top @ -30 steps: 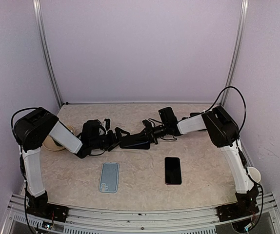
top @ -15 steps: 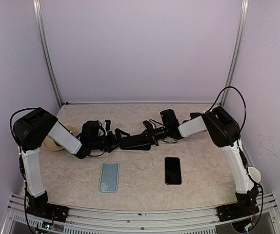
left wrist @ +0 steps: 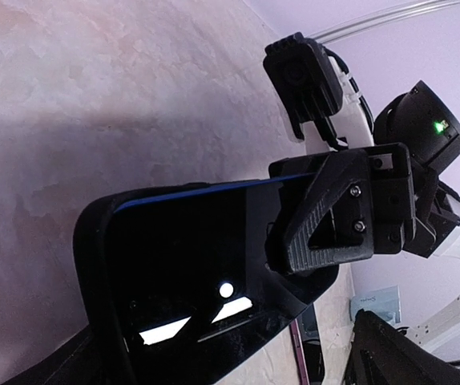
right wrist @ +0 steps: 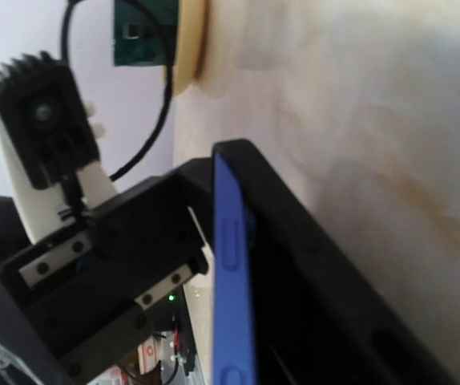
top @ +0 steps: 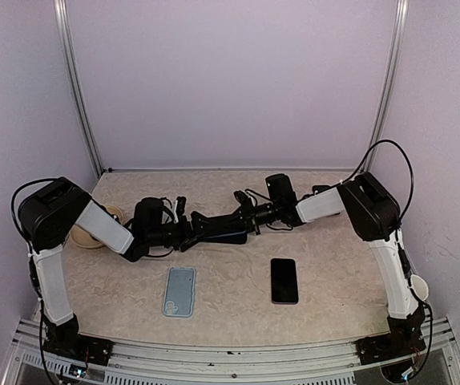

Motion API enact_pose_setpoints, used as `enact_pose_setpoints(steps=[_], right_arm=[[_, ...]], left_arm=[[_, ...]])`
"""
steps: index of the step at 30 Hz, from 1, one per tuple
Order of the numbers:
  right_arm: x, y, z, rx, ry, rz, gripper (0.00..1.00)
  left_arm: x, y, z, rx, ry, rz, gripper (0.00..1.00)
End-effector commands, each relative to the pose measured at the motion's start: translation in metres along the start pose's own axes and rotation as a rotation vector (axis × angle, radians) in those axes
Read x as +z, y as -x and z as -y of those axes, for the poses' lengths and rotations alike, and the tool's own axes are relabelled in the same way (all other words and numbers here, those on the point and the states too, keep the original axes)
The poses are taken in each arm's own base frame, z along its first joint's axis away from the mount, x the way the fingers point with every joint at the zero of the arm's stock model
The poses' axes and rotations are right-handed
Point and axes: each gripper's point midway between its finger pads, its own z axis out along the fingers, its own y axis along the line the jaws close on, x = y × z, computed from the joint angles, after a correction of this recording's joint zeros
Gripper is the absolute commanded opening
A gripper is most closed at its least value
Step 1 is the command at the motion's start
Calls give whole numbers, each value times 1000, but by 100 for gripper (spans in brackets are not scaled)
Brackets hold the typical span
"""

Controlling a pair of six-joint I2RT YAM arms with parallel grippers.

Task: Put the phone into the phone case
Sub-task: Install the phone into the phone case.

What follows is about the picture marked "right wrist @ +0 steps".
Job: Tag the black phone case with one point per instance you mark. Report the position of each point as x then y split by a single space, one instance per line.
317 320

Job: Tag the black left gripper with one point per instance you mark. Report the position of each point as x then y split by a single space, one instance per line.
80 299

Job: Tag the black mug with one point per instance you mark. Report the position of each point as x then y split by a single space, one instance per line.
135 40

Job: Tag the beige saucer plate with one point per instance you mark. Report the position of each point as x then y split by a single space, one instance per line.
190 43

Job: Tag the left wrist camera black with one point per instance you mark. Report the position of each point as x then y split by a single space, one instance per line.
44 117

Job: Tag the dark blue phone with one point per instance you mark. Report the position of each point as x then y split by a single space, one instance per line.
234 342

